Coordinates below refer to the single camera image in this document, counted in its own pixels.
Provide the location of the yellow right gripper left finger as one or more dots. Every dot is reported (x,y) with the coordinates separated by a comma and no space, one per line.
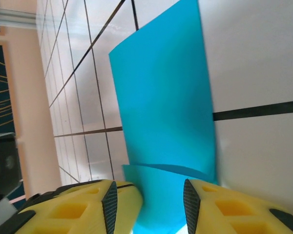
(70,212)

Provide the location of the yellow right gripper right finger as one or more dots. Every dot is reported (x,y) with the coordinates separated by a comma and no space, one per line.
(234,214)

